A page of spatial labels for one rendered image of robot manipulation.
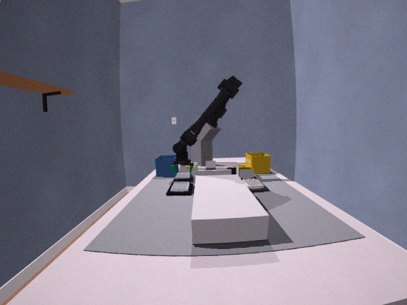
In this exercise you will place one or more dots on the grey bench mat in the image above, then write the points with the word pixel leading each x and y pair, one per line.
pixel 159 225

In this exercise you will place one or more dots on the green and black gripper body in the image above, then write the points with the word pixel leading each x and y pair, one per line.
pixel 185 163

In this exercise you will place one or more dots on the white assay plate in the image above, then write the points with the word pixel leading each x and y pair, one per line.
pixel 253 183
pixel 180 186

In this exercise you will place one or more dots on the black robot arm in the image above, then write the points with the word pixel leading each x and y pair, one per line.
pixel 228 89

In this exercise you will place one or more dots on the blue bin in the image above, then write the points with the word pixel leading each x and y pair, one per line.
pixel 163 166

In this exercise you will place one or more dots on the yellow bin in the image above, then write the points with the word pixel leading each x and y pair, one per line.
pixel 259 161

